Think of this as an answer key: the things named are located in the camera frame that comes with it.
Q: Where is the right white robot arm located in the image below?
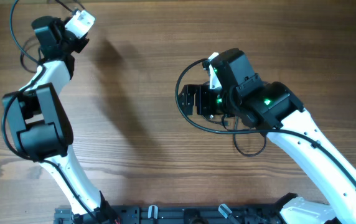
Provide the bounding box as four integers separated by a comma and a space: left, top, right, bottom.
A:
174, 48, 356, 223

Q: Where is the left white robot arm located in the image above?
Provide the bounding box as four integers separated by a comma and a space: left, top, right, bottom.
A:
1, 9, 121, 223

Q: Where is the black metal base rail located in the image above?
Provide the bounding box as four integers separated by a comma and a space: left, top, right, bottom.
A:
53, 203, 330, 224

